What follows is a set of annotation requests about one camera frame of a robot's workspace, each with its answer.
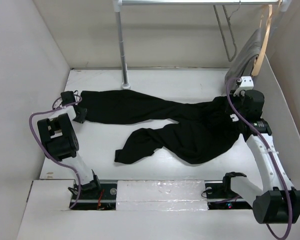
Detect black trousers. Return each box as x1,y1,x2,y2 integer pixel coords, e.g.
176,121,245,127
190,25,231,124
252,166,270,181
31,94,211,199
79,90,240,165

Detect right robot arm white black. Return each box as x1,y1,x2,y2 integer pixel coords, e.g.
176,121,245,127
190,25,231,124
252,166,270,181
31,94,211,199
221,90,300,225

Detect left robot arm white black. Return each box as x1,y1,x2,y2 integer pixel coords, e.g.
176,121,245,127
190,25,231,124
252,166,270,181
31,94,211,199
37,91,102,199

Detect wooden hanger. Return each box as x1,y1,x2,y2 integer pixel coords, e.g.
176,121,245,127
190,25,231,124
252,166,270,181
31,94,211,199
251,4,273,77

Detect grey hanging garment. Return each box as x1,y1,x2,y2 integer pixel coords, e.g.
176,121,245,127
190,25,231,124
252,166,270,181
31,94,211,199
224,28,263,85

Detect silver clothes rack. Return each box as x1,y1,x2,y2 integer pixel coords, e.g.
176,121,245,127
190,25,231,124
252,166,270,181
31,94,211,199
112,0,291,89

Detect grey wire hanger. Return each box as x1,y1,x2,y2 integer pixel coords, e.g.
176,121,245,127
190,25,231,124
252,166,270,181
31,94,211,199
213,1,241,63

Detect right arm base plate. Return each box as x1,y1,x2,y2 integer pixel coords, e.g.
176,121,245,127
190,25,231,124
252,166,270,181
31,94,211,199
201,180,252,210

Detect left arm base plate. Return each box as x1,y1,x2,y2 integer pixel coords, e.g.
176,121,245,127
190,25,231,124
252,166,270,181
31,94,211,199
68,181,118,211

